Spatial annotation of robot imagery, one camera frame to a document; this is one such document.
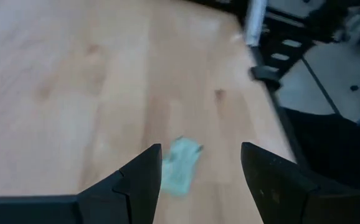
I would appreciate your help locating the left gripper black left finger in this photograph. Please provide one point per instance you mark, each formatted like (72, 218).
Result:
(130, 193)

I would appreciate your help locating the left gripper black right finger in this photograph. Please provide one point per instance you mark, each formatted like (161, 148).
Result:
(279, 193)

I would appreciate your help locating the large black object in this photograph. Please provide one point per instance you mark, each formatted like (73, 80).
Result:
(332, 149)

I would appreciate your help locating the black slotted rack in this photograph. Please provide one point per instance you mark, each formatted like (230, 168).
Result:
(286, 40)

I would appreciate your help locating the white cylindrical object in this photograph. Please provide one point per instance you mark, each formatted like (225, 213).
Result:
(255, 21)

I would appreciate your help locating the black aluminium table frame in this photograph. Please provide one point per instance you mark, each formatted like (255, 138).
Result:
(279, 109)

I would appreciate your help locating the black frame foot clamp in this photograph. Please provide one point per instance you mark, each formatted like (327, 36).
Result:
(265, 76)

